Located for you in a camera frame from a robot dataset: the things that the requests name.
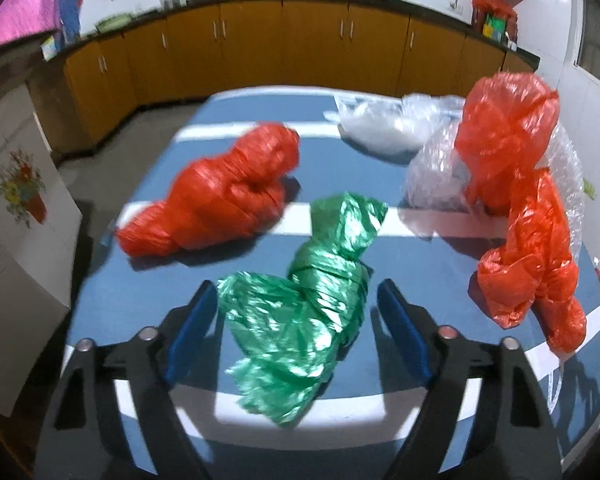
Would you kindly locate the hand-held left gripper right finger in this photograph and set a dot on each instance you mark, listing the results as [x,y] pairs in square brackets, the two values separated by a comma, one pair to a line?
[405,330]

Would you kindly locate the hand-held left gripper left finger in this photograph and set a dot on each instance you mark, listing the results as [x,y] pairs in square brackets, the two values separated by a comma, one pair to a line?
[192,330]

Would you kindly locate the green plastic bag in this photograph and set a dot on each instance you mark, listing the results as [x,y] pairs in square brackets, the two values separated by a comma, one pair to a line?
[305,310]

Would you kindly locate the clear bubble wrap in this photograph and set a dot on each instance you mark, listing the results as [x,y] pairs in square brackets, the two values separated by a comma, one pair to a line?
[435,175]

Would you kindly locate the tall red plastic bag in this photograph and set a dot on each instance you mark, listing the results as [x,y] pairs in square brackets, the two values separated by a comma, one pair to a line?
[505,125]

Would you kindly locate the blue white striped table cover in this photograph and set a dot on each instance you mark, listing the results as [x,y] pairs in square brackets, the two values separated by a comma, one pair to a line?
[155,280]

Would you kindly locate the white cabinet with flower sticker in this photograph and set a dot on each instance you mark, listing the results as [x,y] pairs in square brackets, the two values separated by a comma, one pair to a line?
[10,270]

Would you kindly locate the flat clear plastic bag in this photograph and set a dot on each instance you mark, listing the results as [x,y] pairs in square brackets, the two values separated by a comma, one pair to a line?
[350,105]

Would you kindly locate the orange lower kitchen cabinets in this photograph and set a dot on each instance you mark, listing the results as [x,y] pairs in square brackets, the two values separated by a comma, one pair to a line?
[280,45]

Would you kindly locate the colourful small packet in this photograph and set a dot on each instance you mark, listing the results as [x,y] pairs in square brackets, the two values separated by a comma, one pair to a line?
[50,47]

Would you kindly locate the green bowl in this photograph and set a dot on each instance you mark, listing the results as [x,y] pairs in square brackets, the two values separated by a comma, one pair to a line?
[112,21]

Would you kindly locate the red bag with boxes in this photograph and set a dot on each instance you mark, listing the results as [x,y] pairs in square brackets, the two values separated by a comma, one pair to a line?
[490,7]

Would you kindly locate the barred window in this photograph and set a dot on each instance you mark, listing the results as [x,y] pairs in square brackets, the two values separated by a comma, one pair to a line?
[597,55]

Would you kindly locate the white wall socket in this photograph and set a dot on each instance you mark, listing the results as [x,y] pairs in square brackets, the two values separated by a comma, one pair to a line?
[457,7]

